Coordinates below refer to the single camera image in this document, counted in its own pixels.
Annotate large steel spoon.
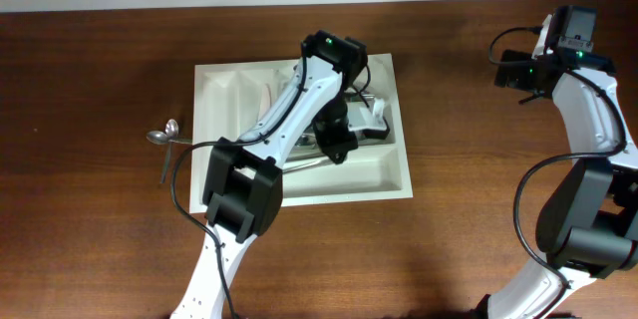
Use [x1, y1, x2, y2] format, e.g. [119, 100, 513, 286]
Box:
[294, 133, 317, 150]

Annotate steel serrated tongs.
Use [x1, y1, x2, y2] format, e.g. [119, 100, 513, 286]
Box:
[283, 158, 332, 174]

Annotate small steel teaspoon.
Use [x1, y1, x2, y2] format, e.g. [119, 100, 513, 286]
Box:
[160, 119, 179, 183]

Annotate small steel teaspoon sideways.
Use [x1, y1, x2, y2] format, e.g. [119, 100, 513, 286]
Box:
[146, 131, 192, 145]

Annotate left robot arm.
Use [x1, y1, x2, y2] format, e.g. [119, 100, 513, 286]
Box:
[171, 31, 390, 318]

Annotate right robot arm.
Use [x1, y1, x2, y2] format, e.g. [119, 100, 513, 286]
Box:
[472, 5, 637, 319]

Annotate white plastic cutlery tray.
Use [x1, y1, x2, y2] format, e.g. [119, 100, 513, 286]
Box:
[192, 53, 413, 206]

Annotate right black cable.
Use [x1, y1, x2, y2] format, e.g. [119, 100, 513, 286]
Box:
[486, 25, 628, 319]

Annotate black cable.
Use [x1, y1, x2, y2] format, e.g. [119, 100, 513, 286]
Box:
[486, 25, 628, 319]
[168, 54, 373, 319]

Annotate left black cable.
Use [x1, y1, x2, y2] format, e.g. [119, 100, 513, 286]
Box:
[168, 54, 373, 319]

